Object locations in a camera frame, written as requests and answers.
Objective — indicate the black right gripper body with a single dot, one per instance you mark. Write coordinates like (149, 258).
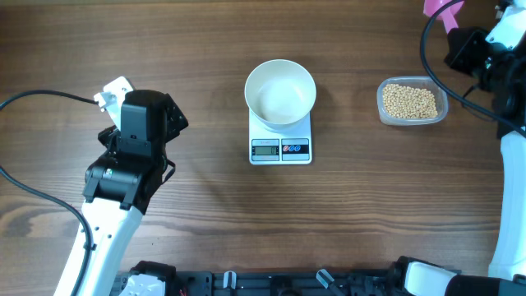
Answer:
(491, 63)

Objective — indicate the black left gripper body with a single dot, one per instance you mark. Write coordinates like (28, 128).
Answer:
(108, 137)

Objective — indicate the pink plastic scoop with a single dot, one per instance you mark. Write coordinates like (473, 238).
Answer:
(447, 17)

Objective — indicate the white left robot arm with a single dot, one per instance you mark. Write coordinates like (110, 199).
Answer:
(119, 186)

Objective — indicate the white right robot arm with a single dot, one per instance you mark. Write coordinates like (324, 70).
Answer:
(506, 273)

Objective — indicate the white bowl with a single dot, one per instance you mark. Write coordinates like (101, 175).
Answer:
(280, 93)

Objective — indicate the white digital kitchen scale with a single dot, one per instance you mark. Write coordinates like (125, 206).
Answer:
(291, 145)

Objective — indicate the clear plastic container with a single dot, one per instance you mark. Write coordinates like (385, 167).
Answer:
(421, 82)

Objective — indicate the pile of soybeans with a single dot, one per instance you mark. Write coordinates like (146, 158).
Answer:
(408, 102)

